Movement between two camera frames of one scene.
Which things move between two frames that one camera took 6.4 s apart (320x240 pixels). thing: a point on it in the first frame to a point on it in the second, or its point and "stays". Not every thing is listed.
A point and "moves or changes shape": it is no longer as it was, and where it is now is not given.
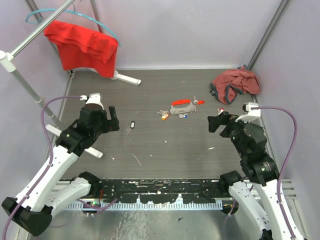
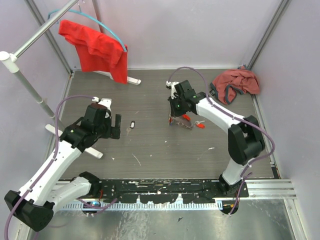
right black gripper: (224, 118) to (174, 112)
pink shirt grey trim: (226, 84) stays
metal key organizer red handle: (191, 108) moves or changes shape
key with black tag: (132, 126) stays
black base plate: (162, 191) stays
